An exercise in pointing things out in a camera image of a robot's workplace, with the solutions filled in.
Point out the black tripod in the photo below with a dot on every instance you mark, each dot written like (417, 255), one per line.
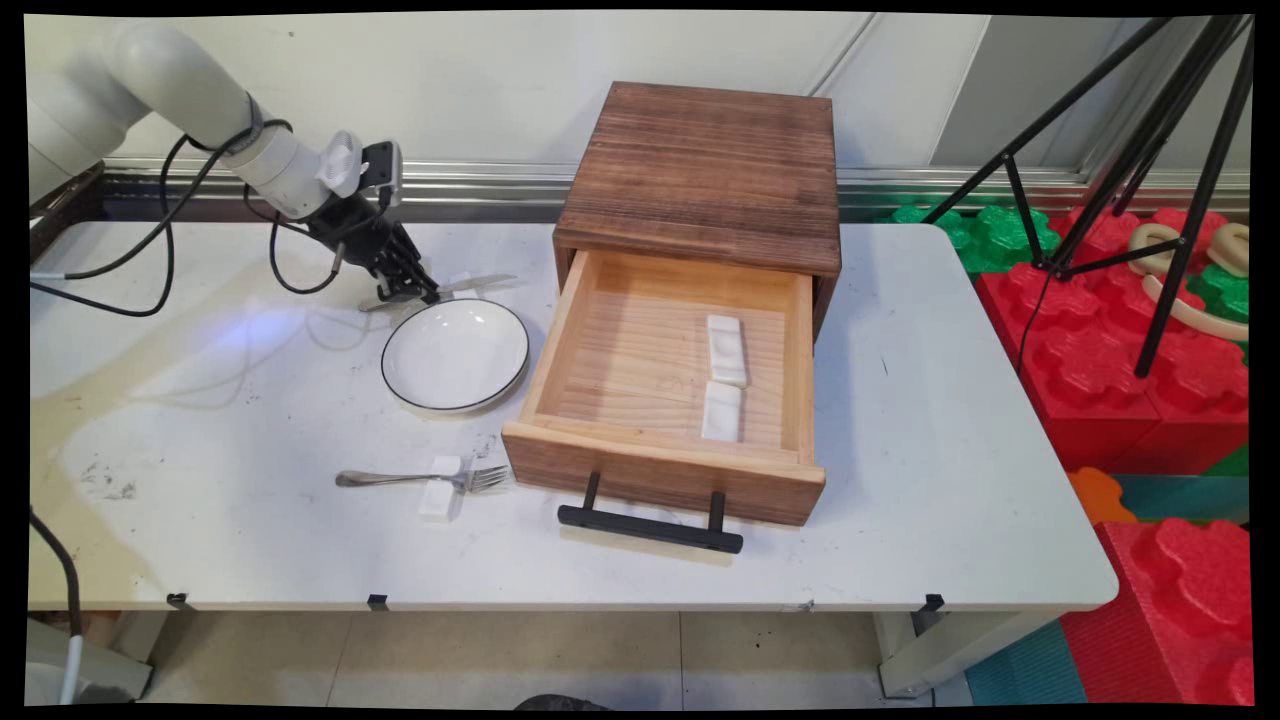
(1190, 200)

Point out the dark round floor object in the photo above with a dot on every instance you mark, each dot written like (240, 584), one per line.
(560, 703)

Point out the orange foam piece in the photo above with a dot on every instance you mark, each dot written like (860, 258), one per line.
(1098, 495)

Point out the white table leg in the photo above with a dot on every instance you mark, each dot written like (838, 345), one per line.
(110, 655)
(930, 650)

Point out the light wooden drawer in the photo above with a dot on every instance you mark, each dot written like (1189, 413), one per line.
(630, 370)

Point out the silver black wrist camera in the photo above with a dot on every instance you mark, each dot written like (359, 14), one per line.
(382, 172)

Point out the silver fork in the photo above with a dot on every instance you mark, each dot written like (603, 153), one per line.
(420, 478)

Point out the blue foam mat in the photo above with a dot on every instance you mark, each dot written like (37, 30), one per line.
(1020, 670)

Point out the dark wooden drawer cabinet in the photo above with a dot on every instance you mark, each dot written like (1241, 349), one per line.
(700, 170)

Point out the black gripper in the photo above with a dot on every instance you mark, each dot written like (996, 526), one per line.
(360, 235)

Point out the teal foam mat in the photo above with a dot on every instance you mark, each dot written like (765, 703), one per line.
(1185, 498)

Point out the silver table knife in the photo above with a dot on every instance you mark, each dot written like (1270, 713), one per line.
(480, 283)

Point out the green foam block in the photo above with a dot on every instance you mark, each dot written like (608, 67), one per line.
(990, 235)
(1228, 292)

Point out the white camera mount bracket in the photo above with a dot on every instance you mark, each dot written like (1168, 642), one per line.
(340, 165)

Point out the aluminium wall rail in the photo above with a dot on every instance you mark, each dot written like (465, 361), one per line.
(600, 180)

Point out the white plate black rim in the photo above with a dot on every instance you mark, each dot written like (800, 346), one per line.
(455, 355)

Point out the large red foam block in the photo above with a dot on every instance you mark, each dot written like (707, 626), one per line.
(1090, 360)

